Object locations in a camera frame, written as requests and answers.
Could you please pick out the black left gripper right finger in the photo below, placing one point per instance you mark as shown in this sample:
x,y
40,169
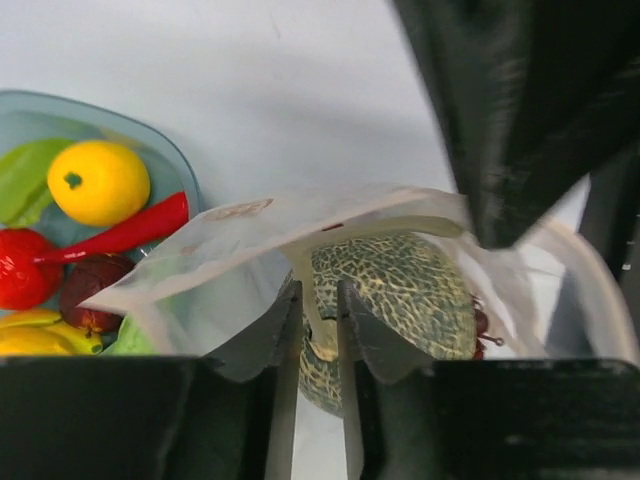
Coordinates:
x,y
409,416

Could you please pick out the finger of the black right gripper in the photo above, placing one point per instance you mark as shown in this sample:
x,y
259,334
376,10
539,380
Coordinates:
x,y
530,96

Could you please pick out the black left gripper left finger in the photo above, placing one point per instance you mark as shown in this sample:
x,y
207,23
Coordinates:
x,y
227,415

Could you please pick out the purple grape bunch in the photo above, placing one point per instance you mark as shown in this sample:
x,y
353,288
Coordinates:
x,y
482,326

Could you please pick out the green netted melon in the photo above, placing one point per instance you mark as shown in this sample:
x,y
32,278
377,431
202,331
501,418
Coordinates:
x,y
408,283

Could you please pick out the clear patterned zip bag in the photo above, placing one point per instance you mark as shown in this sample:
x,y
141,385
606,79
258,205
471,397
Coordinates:
x,y
240,237

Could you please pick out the red apple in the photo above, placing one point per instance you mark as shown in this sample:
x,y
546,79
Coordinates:
x,y
92,295

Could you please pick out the green bitter gourd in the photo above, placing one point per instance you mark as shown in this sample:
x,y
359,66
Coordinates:
x,y
130,340

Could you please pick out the red pepper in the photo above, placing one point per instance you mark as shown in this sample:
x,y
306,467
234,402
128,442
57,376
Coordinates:
x,y
153,223

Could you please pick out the yellow banana bunch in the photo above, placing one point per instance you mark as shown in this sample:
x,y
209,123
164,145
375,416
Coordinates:
x,y
43,332

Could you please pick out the red tomato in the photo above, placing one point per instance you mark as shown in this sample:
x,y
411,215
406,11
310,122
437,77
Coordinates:
x,y
24,283

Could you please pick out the orange fruit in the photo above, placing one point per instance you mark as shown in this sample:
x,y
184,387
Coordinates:
x,y
99,183

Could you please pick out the green leaf vegetable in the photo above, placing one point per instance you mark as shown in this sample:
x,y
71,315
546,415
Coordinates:
x,y
24,190

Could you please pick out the teal plastic fruit bowl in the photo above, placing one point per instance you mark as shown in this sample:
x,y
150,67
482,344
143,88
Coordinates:
x,y
26,117

